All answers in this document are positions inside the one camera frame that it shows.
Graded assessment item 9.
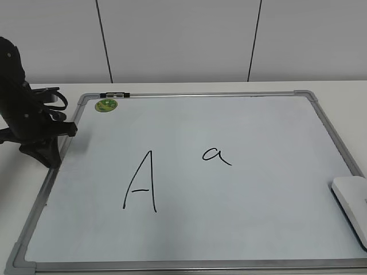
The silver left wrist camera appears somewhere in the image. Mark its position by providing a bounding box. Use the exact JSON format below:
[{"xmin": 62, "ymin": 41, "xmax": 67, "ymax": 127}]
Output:
[{"xmin": 32, "ymin": 87, "xmax": 60, "ymax": 103}]

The green round magnet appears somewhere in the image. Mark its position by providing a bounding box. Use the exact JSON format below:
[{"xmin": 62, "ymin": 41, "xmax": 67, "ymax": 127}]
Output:
[{"xmin": 95, "ymin": 99, "xmax": 118, "ymax": 113}]

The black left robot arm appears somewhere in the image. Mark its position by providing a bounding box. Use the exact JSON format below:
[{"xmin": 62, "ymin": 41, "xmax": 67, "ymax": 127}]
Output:
[{"xmin": 1, "ymin": 37, "xmax": 77, "ymax": 168}]

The aluminium framed whiteboard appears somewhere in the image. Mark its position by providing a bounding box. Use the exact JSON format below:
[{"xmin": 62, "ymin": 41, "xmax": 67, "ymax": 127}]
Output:
[{"xmin": 5, "ymin": 91, "xmax": 366, "ymax": 274}]

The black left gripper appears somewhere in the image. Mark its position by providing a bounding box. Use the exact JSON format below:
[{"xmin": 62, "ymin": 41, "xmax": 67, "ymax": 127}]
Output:
[{"xmin": 1, "ymin": 110, "xmax": 77, "ymax": 168}]

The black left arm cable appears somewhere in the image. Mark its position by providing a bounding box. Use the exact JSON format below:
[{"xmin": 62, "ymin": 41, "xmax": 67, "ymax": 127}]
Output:
[{"xmin": 28, "ymin": 87, "xmax": 69, "ymax": 123}]

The white whiteboard eraser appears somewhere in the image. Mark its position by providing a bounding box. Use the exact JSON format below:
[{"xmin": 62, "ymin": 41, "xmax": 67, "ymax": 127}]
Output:
[{"xmin": 328, "ymin": 175, "xmax": 366, "ymax": 251}]

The black marker pen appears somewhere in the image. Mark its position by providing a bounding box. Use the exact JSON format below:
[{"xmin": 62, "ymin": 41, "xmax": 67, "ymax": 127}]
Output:
[{"xmin": 99, "ymin": 92, "xmax": 131, "ymax": 99}]

